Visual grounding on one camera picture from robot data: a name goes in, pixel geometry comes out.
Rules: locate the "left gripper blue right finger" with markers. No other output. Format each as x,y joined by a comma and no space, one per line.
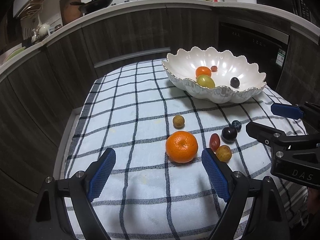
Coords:
267,218

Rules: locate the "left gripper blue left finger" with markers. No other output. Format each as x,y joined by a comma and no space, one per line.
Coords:
49,219

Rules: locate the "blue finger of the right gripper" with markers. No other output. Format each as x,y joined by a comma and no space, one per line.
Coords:
307,112
277,140

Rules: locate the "blueberry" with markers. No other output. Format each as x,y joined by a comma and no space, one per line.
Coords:
237,125

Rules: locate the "small brown longan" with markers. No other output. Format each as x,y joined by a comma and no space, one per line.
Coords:
178,121
224,153

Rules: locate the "green yellow plum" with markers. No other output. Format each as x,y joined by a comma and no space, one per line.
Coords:
205,81

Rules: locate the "orange mandarin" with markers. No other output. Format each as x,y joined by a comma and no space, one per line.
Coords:
181,147
202,70

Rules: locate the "person right hand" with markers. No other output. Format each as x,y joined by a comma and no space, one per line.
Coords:
313,201

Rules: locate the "black dishwasher door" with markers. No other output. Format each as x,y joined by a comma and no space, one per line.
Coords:
268,52

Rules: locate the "white scalloped ceramic bowl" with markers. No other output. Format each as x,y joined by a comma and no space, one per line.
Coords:
180,69

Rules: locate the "checked white blue cloth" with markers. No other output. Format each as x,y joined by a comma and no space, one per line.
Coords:
148,196

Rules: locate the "white teapot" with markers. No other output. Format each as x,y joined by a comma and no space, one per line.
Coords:
43,29

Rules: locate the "wooden cutting board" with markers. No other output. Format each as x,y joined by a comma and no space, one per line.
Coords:
69,12

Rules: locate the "black wok pan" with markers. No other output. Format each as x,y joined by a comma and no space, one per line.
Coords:
91,6

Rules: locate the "silver drawer handle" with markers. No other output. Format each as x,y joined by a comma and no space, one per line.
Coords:
132,55

